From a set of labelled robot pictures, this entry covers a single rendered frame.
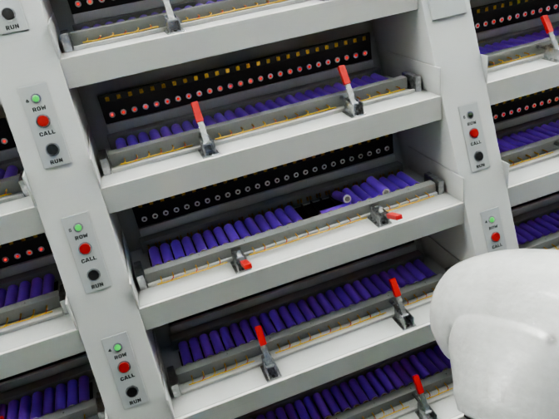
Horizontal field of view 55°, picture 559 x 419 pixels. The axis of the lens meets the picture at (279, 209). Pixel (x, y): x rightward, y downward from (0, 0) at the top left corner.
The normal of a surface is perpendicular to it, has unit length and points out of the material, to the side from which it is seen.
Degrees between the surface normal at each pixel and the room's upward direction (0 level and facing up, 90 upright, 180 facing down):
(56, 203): 90
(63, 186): 90
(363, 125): 110
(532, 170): 20
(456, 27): 90
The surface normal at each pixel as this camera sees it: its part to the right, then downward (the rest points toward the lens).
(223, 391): -0.15, -0.87
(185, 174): 0.33, 0.41
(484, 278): -0.68, -0.60
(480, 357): -0.82, -0.26
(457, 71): 0.26, 0.08
